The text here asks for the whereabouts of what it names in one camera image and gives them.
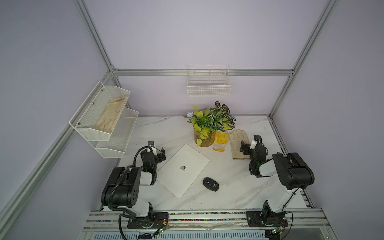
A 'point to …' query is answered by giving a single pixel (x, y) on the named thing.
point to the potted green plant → (206, 123)
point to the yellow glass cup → (221, 139)
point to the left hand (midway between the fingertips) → (154, 150)
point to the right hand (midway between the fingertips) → (250, 143)
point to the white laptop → (181, 169)
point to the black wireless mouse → (211, 184)
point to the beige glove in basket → (106, 121)
